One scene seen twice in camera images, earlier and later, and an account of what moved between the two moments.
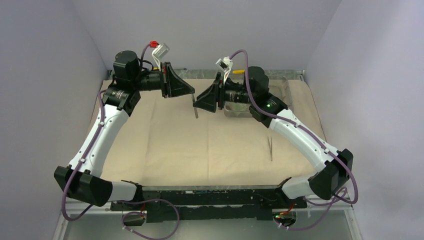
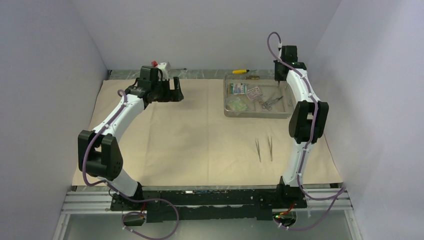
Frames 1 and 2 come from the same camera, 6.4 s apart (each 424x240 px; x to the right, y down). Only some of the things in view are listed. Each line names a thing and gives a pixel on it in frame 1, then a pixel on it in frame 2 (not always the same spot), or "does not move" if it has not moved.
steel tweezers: (195, 108) → (258, 149)
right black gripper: (207, 100) → (277, 78)
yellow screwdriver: (238, 71) does not move
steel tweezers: (270, 147) does not move
